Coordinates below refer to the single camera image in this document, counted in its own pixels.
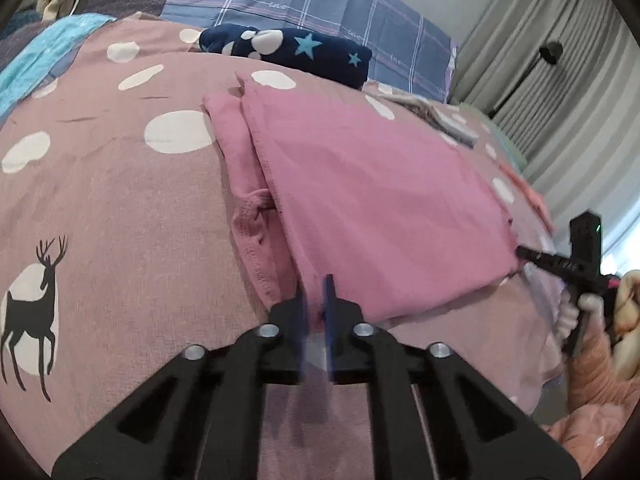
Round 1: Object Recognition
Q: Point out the dark teal blanket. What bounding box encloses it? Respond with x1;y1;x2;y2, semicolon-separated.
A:
0;7;43;43

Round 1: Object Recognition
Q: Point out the person's right hand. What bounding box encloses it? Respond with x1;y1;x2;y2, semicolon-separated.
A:
554;292;606;343

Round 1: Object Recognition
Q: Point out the folded grey-green garment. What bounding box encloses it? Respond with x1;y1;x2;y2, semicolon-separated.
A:
380;94;481;150

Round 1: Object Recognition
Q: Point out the green pillow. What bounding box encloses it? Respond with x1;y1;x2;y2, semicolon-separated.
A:
460;102;528;171

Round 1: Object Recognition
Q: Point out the purple dotted cloth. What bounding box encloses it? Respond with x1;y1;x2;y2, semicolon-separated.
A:
442;42;458;106

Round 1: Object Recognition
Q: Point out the pink polka dot deer blanket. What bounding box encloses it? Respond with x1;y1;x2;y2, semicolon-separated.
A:
0;15;566;480

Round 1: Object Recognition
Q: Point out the navy star print garment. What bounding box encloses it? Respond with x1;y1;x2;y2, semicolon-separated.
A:
199;23;373;92

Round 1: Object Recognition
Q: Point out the cream fuzzy clothing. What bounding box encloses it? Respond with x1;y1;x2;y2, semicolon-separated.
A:
605;269;640;381

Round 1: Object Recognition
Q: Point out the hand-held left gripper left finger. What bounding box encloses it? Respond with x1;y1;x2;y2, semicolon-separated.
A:
50;280;308;480

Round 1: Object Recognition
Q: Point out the turquoise blanket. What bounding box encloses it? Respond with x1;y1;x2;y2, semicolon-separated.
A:
0;12;117;116

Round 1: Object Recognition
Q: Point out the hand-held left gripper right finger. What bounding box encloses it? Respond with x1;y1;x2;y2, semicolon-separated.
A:
322;274;583;480

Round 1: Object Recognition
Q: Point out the beige pleated curtain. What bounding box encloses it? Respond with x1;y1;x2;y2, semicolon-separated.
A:
452;0;640;281

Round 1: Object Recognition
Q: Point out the salmon folded garment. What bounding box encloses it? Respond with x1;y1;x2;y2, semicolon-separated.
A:
500;165;556;233

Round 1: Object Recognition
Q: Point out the black floor lamp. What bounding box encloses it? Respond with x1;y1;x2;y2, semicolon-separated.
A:
487;41;565;118

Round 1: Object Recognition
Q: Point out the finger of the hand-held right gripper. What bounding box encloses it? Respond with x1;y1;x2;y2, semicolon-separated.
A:
515;245;581;281

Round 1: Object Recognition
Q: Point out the pink long-sleeved shirt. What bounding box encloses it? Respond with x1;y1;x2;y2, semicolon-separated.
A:
201;75;526;323

